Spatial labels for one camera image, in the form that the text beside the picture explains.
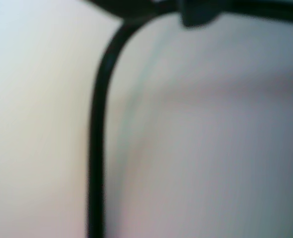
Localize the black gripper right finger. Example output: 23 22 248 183
180 0 226 27

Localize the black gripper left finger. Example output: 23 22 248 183
84 0 162 20

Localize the black camera cable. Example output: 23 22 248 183
86 0 293 238

